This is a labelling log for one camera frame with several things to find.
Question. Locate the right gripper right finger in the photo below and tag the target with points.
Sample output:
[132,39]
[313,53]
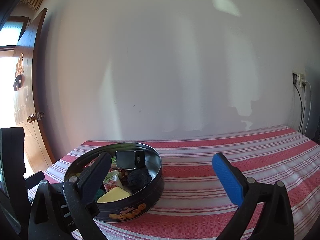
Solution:
[245,192]

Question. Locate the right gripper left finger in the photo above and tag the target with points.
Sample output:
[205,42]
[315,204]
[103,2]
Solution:
[80,191]

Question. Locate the yellow sponge dark bottom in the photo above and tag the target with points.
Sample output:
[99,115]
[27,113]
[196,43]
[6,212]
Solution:
[113,195]

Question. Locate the round cookie tin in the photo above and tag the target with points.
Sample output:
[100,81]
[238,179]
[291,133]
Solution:
[139,202]

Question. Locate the dark navy yarn ball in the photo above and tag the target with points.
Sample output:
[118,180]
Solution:
[138,179]

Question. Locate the black small box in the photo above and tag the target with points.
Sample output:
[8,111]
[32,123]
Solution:
[130,160]

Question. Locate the yellow green sponge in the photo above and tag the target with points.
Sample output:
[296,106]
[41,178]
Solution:
[99,194]

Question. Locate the green juice carton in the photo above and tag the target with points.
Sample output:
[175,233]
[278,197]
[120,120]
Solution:
[113,163]

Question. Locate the wooden door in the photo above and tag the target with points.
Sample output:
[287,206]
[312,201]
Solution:
[36,145]

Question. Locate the red white striped tablecloth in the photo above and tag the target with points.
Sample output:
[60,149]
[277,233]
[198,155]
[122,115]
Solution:
[198,183]

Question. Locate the brass door knob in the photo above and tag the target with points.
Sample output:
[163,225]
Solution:
[35,117]

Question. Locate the door hanging ornament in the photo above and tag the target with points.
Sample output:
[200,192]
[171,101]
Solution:
[19,74]

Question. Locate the wall power socket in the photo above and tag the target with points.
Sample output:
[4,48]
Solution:
[299,79]

